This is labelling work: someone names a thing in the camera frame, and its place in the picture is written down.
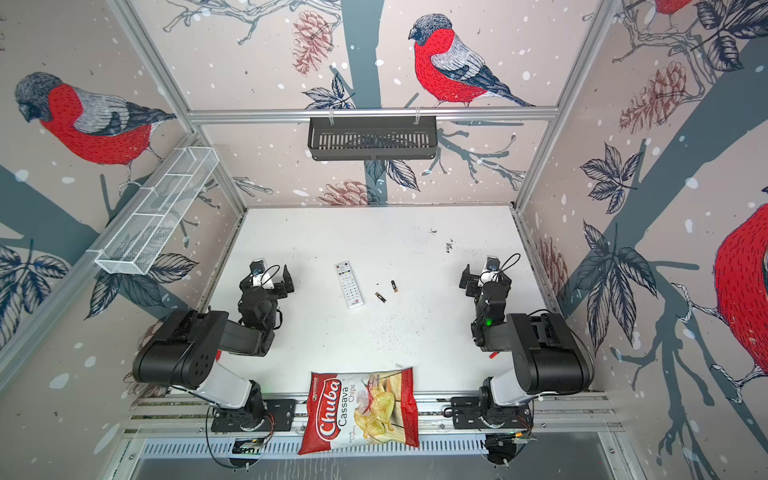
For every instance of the white remote control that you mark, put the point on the white remote control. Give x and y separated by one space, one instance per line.
350 290

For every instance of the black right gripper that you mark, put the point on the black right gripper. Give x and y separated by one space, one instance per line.
485 285

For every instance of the white mesh wire basket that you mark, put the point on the white mesh wire basket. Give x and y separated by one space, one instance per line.
162 205

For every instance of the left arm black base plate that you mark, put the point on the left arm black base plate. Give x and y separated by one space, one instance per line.
270 415

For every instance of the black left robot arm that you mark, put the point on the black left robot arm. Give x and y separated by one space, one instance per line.
184 352

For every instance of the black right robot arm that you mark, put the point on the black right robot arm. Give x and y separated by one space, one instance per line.
545 354

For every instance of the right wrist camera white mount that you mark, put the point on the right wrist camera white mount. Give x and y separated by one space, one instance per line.
491 271

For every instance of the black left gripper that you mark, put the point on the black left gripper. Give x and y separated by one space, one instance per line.
267 288

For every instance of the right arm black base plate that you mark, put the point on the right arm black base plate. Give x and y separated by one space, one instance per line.
473 412

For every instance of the red Chuba cassava chips bag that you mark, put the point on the red Chuba cassava chips bag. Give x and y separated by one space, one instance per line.
360 409

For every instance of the black hanging wire basket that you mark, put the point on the black hanging wire basket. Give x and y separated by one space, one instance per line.
373 138

